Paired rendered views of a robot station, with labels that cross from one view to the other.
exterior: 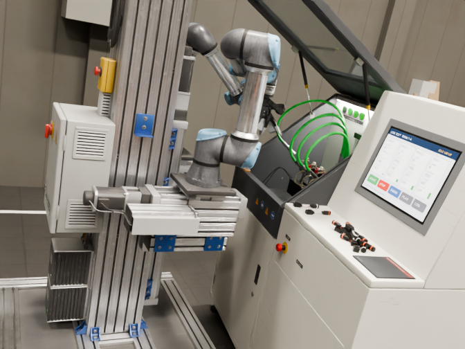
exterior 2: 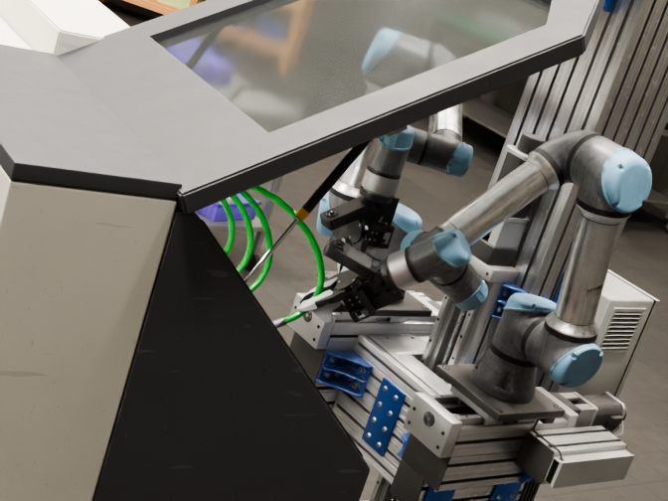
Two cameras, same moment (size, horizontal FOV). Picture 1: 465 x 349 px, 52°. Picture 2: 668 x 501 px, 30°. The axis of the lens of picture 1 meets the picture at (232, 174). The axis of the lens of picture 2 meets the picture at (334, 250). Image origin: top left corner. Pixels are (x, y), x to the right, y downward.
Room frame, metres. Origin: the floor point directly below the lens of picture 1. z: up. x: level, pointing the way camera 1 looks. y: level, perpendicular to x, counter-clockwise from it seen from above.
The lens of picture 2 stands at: (4.88, -0.76, 2.09)
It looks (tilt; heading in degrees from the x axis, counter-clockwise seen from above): 18 degrees down; 166
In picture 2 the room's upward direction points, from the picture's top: 18 degrees clockwise
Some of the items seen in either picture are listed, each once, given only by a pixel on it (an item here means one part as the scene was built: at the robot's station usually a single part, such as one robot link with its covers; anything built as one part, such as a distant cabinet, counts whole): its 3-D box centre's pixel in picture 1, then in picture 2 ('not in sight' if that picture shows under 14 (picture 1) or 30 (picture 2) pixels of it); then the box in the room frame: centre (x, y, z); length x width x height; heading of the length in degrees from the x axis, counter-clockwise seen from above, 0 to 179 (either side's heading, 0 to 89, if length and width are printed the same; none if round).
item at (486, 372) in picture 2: not in sight; (508, 368); (2.40, 0.35, 1.09); 0.15 x 0.15 x 0.10
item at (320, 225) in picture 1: (344, 239); not in sight; (1.81, -0.49, 0.96); 0.70 x 0.22 x 0.03; 21
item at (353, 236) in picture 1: (352, 233); not in sight; (1.77, -0.51, 1.01); 0.23 x 0.11 x 0.06; 21
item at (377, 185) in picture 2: (267, 89); (379, 182); (2.40, -0.09, 1.44); 0.08 x 0.08 x 0.05
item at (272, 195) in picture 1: (257, 197); not in sight; (2.43, -0.15, 0.87); 0.62 x 0.04 x 0.16; 21
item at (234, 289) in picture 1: (239, 269); not in sight; (2.42, -0.14, 0.44); 0.65 x 0.02 x 0.68; 21
